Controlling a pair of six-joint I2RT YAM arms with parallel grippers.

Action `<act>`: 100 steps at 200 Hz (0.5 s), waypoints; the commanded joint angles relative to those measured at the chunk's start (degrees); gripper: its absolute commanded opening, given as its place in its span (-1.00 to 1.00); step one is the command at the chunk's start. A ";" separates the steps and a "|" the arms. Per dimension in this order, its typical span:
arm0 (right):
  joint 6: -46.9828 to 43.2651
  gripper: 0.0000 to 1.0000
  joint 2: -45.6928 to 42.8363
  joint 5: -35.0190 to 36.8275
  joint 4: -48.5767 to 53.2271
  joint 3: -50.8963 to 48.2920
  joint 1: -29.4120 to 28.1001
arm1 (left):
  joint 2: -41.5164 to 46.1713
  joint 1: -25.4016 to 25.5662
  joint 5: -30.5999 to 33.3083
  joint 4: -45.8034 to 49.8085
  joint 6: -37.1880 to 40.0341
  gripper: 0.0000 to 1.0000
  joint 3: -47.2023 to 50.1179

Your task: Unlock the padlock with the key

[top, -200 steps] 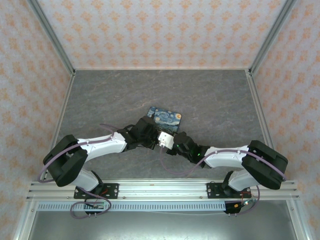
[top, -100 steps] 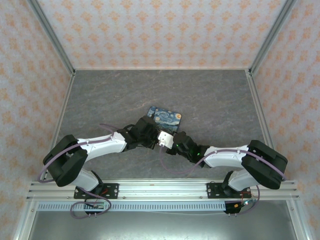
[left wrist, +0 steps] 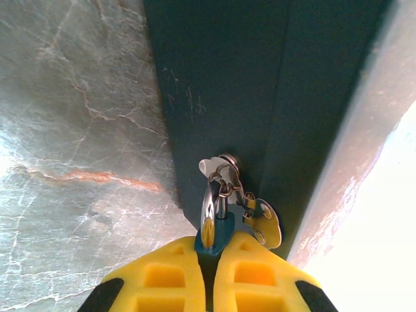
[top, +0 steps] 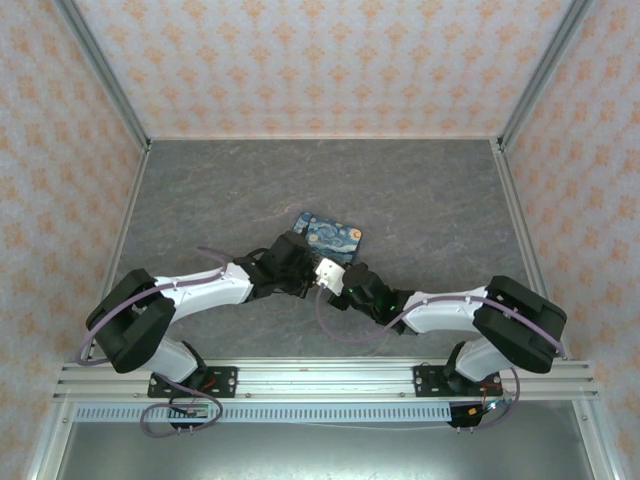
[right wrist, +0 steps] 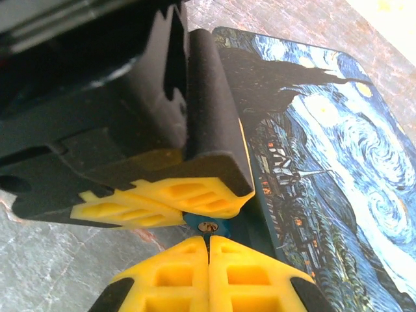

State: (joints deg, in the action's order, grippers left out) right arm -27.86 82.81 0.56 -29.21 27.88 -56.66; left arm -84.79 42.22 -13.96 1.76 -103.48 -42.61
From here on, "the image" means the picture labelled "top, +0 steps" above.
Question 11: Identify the aluminium table edge rail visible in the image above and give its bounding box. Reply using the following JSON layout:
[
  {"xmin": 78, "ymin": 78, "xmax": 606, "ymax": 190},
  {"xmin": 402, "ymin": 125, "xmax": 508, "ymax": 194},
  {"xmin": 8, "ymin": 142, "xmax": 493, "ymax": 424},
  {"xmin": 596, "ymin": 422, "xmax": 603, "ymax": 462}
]
[
  {"xmin": 490, "ymin": 138, "xmax": 560, "ymax": 314},
  {"xmin": 78, "ymin": 142, "xmax": 153, "ymax": 362}
]

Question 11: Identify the right base circuit board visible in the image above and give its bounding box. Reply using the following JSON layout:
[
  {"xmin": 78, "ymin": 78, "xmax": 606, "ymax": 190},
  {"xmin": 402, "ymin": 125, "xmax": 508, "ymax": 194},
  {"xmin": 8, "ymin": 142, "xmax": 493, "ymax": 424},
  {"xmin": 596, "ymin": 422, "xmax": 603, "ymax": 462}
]
[{"xmin": 464, "ymin": 398, "xmax": 504, "ymax": 418}]

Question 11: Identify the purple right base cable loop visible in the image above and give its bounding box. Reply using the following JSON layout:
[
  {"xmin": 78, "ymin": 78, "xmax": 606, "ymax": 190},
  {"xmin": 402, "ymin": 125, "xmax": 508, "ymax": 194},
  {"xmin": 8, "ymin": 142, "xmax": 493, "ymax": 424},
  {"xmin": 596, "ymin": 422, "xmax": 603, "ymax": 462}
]
[{"xmin": 457, "ymin": 367, "xmax": 522, "ymax": 434}]

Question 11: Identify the left base circuit board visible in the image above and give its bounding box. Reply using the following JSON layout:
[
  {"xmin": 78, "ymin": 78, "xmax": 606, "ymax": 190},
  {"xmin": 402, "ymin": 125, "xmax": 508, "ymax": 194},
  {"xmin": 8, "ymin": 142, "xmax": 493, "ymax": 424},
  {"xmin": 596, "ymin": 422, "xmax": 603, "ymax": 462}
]
[{"xmin": 169, "ymin": 402, "xmax": 210, "ymax": 420}]

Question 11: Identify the aluminium frame post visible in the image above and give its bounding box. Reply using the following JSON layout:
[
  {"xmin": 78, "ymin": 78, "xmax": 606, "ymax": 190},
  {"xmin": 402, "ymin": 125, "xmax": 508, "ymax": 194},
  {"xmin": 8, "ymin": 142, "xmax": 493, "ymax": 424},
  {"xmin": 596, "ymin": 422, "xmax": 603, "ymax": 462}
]
[
  {"xmin": 497, "ymin": 0, "xmax": 597, "ymax": 152},
  {"xmin": 53, "ymin": 0, "xmax": 153, "ymax": 152}
]

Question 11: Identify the slotted grey cable duct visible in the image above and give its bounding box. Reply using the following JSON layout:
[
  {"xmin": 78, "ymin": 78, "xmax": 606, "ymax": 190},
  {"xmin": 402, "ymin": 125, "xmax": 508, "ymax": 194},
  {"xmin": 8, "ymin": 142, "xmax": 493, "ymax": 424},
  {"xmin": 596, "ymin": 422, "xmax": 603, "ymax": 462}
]
[{"xmin": 73, "ymin": 403, "xmax": 455, "ymax": 424}]

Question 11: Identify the starry night print box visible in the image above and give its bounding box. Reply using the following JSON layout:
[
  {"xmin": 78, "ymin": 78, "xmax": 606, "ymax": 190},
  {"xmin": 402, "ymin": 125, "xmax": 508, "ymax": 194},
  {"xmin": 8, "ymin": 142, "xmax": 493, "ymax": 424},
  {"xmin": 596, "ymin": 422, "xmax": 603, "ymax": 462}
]
[{"xmin": 291, "ymin": 211, "xmax": 365, "ymax": 266}]

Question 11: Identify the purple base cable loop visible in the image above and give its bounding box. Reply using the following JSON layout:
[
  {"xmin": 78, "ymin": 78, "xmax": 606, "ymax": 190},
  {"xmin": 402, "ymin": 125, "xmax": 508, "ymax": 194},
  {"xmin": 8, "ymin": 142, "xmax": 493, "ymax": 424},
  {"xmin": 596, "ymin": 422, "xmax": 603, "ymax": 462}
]
[
  {"xmin": 139, "ymin": 378, "xmax": 224, "ymax": 438},
  {"xmin": 457, "ymin": 367, "xmax": 522, "ymax": 434}
]

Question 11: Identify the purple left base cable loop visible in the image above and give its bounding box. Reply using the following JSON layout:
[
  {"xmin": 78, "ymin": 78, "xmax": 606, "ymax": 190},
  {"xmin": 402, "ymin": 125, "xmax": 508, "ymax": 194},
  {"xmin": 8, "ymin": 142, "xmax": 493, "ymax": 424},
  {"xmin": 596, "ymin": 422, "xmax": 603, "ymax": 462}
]
[{"xmin": 139, "ymin": 378, "xmax": 224, "ymax": 438}]

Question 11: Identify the aluminium mounting rail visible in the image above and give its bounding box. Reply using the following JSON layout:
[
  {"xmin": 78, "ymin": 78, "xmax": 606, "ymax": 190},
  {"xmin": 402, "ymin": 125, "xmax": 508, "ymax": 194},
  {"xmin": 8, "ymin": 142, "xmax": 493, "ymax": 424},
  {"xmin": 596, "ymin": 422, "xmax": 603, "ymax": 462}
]
[{"xmin": 52, "ymin": 356, "xmax": 601, "ymax": 402}]

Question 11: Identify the base circuit board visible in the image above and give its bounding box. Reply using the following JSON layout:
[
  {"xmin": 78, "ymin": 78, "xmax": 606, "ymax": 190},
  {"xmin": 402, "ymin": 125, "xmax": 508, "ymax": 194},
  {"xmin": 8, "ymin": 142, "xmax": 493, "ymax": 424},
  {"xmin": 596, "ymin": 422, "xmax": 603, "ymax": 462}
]
[
  {"xmin": 464, "ymin": 398, "xmax": 504, "ymax": 418},
  {"xmin": 169, "ymin": 402, "xmax": 210, "ymax": 420}
]

